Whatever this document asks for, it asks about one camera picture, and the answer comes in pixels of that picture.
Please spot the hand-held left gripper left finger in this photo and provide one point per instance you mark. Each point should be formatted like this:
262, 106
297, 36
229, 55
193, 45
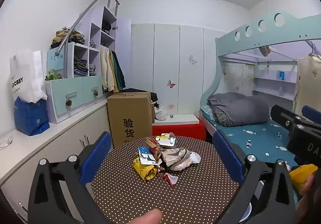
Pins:
96, 157

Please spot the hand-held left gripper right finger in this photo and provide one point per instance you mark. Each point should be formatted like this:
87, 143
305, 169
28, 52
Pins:
229, 157

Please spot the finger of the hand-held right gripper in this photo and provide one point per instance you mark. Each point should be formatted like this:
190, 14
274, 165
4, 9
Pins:
312, 112
280, 114

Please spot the brown printed snack bag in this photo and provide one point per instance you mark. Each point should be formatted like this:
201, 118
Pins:
153, 147

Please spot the person's right hand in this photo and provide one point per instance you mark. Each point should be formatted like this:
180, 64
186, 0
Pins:
312, 186

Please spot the person's left hand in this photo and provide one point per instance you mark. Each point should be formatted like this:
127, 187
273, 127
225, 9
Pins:
145, 217

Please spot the hanging cream garment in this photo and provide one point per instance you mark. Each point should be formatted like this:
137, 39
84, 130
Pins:
307, 83

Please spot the white crumpled plastic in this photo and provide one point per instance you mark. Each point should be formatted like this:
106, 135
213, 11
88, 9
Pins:
195, 157

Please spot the blue can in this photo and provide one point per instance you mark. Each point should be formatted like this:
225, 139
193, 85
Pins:
281, 75

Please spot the white low cabinet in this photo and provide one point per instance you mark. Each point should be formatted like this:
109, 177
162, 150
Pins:
62, 136

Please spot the grey plaid cloth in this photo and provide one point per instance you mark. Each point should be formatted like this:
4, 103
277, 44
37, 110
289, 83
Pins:
220, 115

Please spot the grey duvet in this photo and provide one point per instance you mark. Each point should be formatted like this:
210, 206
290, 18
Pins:
238, 109

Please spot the pale pink crumpled wad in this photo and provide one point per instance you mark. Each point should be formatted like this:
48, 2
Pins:
183, 165

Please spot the brown polka dot tablecloth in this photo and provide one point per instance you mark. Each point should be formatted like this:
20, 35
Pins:
125, 196

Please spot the blue and white packet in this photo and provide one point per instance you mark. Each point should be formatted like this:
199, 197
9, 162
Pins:
145, 155

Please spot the yellow crumpled wrapper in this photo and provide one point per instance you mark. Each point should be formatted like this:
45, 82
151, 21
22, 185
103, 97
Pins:
144, 172

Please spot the large brown cardboard box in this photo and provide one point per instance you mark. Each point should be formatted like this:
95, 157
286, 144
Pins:
130, 113

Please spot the torn brown cardboard piece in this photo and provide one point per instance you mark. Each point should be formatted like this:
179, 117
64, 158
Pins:
173, 156

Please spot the red step with white top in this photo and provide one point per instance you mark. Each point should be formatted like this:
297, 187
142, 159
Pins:
179, 131

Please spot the pine cone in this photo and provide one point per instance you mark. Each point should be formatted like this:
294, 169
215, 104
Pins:
95, 93
69, 103

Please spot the red and white wrapper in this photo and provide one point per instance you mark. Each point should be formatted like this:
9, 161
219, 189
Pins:
171, 179

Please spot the yellow and white carton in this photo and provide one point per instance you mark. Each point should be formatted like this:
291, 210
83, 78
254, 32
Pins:
166, 141

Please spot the hanging brown hat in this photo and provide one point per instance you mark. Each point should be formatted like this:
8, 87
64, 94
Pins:
264, 50

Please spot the stepped cubby cabinet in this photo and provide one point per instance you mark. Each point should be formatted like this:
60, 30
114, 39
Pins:
75, 91

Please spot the blue plastic bag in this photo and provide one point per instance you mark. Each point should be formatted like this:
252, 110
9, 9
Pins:
31, 118

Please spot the white plastic bag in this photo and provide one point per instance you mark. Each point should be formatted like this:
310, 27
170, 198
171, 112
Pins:
160, 113

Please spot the dark clothes heap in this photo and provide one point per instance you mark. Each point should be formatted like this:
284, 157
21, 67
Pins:
154, 98

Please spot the dark hanging jacket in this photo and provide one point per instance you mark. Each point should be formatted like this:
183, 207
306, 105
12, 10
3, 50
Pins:
123, 75

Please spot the tan hanging jacket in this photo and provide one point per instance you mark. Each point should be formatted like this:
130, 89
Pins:
113, 73

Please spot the folded blue grey clothes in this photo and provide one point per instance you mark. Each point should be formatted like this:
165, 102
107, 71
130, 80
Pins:
92, 69

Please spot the green hanging jacket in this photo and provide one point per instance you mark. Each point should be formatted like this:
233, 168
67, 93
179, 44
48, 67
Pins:
118, 70

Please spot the cream hanging jacket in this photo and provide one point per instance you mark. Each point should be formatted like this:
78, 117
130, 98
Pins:
104, 68

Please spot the green plant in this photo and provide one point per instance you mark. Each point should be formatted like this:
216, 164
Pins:
53, 77

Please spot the folded jeans stack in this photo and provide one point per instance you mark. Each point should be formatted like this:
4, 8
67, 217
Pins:
80, 67

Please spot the glass ashtray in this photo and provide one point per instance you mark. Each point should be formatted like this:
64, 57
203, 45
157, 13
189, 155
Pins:
5, 141

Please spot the pink butterfly sticker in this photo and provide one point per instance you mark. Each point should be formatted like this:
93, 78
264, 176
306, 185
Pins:
171, 83

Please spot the pale yellow butterfly sticker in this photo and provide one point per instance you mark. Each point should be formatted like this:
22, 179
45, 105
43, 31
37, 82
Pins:
192, 59

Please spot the white paper shopping bag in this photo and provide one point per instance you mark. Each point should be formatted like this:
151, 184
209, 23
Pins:
25, 75

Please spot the white wardrobe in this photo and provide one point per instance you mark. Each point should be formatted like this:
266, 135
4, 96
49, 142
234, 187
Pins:
155, 63

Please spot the olive folded clothes pile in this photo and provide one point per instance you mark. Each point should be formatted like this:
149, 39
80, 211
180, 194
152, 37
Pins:
67, 37

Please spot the black folded clothes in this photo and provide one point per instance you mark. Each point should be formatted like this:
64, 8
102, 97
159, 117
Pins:
106, 27

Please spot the metal handrail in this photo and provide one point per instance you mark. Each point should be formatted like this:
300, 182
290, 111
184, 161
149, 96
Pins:
75, 25

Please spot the teal bunk bed frame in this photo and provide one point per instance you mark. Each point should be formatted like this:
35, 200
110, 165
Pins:
225, 45

